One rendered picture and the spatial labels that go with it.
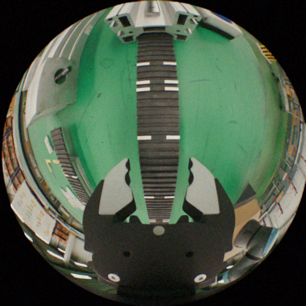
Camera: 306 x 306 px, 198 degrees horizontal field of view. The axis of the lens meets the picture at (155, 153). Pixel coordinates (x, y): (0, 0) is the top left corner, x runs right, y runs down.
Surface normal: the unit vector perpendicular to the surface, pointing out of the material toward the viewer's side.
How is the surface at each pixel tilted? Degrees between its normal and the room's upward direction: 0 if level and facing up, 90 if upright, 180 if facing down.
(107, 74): 0
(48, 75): 90
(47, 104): 90
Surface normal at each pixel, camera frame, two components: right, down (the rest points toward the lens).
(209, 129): -0.03, 0.46
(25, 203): 1.00, -0.03
